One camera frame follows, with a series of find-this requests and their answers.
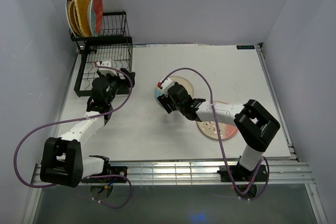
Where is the square orange woven plate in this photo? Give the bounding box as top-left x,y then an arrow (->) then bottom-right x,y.
75,0 -> 91,37

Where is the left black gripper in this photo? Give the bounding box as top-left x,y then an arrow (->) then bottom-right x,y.
97,68 -> 135,104

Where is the round yellow green woven plate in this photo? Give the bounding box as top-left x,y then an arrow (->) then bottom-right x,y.
73,3 -> 82,37

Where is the cream pink plate with sprig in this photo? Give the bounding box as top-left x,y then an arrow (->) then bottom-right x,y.
196,101 -> 243,140

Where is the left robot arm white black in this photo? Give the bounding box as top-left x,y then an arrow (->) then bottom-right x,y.
40,68 -> 135,187

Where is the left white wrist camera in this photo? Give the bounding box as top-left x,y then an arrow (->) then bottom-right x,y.
94,59 -> 117,76

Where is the aluminium front rail frame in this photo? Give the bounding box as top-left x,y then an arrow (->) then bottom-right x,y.
30,159 -> 316,187

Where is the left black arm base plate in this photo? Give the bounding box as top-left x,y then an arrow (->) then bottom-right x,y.
106,166 -> 128,184

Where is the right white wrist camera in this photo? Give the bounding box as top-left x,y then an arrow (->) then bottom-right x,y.
157,78 -> 174,96

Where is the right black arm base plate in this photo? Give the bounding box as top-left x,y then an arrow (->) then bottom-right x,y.
217,165 -> 268,182

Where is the cream blue plate with sprig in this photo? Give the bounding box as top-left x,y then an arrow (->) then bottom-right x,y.
154,76 -> 194,103

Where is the red plate blue flower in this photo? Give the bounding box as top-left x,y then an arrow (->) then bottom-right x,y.
88,0 -> 103,37

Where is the blue label sticker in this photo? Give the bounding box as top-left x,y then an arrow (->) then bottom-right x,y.
236,45 -> 255,50

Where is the black wire dish rack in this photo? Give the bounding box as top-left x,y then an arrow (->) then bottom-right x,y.
70,11 -> 135,97

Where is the white plate green maroon rim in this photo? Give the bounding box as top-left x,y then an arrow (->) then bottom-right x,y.
66,0 -> 74,34

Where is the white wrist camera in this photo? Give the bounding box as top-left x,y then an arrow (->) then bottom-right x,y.
94,59 -> 117,76
157,78 -> 174,96

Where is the round orange woven plate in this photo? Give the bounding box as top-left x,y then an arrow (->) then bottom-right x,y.
68,0 -> 79,35

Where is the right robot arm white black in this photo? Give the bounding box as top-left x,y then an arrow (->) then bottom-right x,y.
157,79 -> 280,181

